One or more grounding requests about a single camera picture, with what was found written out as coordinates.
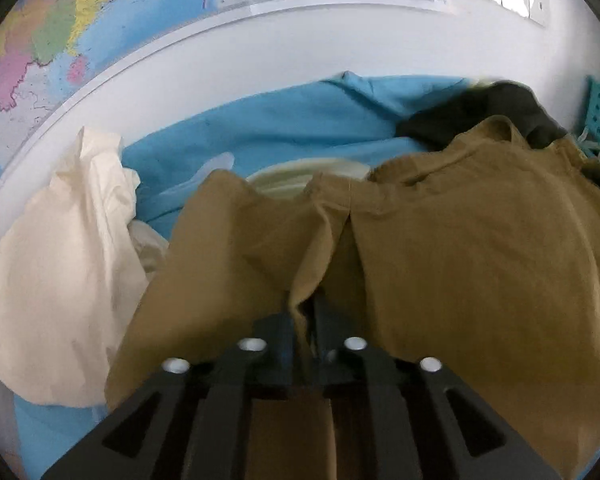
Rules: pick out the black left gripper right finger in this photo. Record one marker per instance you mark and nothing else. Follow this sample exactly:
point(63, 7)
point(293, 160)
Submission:
point(395, 419)

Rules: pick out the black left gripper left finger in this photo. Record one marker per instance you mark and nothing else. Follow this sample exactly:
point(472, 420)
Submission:
point(189, 421)

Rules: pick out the cream white garment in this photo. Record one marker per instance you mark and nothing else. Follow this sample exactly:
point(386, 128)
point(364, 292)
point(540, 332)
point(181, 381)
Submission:
point(73, 268)

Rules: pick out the black garment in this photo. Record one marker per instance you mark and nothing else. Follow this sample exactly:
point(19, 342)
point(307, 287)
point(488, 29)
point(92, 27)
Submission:
point(436, 127)

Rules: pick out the blue bed sheet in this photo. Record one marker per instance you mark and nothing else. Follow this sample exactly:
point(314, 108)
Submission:
point(343, 118)

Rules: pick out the mustard brown shirt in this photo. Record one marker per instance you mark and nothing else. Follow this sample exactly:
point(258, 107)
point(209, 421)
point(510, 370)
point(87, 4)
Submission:
point(485, 255)

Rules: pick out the white wall socket left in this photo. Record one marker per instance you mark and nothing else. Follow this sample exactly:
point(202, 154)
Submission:
point(539, 12)

